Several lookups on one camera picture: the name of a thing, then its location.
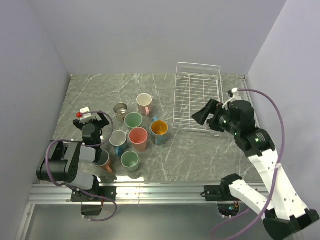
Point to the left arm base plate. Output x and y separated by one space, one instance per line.
101 193

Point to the small green cup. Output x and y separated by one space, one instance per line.
130 160

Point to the blue mug grey interior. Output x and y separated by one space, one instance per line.
118 140

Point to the aluminium rail frame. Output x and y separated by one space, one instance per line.
146 211

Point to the steel and brown cup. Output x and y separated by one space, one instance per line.
121 111

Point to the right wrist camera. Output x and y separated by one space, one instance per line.
233 96

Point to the green tumbler cup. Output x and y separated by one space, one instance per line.
133 120

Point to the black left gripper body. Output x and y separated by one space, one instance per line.
99 125

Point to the coral pink tumbler cup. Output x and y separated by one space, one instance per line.
138 137

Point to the orange mug grey interior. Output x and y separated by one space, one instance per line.
104 162

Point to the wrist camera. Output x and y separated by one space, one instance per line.
84 115
233 96

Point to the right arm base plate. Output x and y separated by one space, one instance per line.
216 193

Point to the white wire dish rack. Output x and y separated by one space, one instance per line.
195 85

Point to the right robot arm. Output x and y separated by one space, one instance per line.
283 212

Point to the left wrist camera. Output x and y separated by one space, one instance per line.
84 115

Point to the blue butterfly mug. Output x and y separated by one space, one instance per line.
159 131

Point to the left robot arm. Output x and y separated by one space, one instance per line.
60 165

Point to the pink faceted mug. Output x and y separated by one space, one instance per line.
144 102

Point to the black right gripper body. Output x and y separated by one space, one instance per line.
221 121

